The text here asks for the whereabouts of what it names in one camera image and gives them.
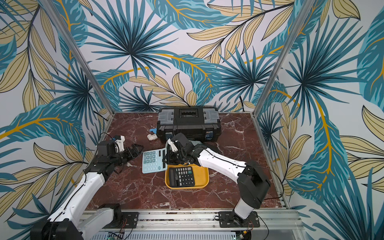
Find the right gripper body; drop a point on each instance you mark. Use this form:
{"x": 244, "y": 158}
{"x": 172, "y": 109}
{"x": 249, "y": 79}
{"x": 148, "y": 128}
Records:
{"x": 177, "y": 151}

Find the yellow plastic tray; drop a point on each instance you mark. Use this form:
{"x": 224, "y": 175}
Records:
{"x": 201, "y": 175}

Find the black plastic toolbox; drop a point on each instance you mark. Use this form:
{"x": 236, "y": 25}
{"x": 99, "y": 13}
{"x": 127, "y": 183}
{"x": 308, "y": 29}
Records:
{"x": 196, "y": 123}

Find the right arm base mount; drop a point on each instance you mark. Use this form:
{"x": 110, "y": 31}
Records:
{"x": 231, "y": 220}

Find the right aluminium frame post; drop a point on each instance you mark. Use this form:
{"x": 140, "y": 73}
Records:
{"x": 302, "y": 15}

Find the light blue calculator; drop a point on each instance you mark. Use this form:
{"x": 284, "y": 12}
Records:
{"x": 152, "y": 161}

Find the light blue calculator face down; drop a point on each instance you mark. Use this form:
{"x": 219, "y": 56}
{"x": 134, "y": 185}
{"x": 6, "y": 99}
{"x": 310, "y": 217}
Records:
{"x": 198, "y": 145}

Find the black calculator face down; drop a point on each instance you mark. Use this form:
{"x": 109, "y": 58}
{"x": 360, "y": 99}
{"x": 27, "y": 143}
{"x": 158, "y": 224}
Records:
{"x": 214, "y": 148}

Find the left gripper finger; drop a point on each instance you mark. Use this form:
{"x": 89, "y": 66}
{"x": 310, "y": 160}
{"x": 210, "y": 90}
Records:
{"x": 132, "y": 156}
{"x": 135, "y": 149}

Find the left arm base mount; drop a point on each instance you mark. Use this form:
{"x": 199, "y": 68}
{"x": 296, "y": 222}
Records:
{"x": 112, "y": 217}

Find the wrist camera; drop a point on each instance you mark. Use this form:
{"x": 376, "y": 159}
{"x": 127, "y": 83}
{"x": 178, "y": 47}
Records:
{"x": 171, "y": 146}
{"x": 119, "y": 143}

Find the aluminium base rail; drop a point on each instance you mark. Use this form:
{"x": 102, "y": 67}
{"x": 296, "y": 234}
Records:
{"x": 203, "y": 220}

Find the white pipe fitting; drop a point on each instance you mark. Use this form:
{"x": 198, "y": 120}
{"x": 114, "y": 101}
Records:
{"x": 152, "y": 137}

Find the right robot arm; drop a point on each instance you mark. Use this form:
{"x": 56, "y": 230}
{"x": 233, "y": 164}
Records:
{"x": 252, "y": 182}

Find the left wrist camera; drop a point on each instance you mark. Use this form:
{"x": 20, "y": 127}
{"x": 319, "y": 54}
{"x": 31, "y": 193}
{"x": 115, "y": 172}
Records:
{"x": 119, "y": 143}

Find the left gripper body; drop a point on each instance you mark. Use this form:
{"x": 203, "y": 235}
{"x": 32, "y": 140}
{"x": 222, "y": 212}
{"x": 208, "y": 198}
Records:
{"x": 118, "y": 158}

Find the left aluminium frame post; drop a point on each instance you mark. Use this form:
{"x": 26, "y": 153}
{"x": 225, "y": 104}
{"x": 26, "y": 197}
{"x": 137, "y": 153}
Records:
{"x": 54, "y": 15}

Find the black desktop calculator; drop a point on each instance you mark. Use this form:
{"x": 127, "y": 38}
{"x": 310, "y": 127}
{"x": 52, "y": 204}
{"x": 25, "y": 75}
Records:
{"x": 182, "y": 177}

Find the aluminium frame post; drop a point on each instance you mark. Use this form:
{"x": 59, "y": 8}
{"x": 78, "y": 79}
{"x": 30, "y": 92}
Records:
{"x": 302, "y": 15}
{"x": 54, "y": 15}

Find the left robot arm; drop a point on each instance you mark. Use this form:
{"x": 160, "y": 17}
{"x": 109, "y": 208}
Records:
{"x": 65, "y": 223}

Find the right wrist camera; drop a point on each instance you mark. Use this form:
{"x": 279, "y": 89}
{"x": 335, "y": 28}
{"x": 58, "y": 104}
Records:
{"x": 171, "y": 146}

